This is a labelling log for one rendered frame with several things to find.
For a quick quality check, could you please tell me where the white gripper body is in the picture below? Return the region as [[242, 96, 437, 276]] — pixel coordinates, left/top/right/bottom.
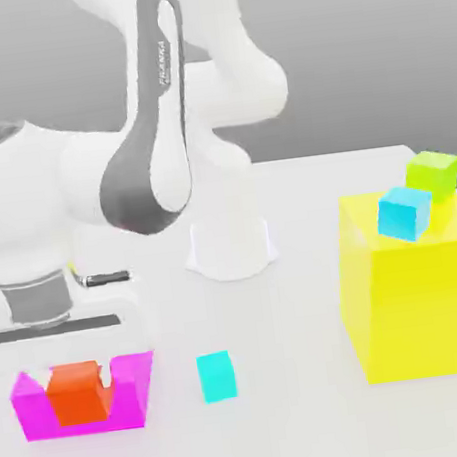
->
[[0, 288, 150, 377]]

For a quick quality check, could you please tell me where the small orange cube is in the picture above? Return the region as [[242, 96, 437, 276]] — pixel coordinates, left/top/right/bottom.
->
[[42, 358, 119, 430]]

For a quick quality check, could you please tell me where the small cyan cube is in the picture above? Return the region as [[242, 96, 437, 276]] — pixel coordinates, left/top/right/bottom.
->
[[194, 348, 240, 406]]

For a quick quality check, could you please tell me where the small light blue cube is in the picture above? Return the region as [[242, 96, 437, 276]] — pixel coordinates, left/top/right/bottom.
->
[[372, 181, 439, 248]]

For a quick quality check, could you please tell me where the small lime green cube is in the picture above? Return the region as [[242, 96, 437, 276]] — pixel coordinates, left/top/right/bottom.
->
[[401, 146, 457, 208]]

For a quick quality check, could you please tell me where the large magenta box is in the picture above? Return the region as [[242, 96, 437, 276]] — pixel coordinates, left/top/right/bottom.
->
[[6, 350, 164, 445]]

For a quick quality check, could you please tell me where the large yellow box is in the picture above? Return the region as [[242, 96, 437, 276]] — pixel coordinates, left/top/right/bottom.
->
[[326, 181, 457, 389]]

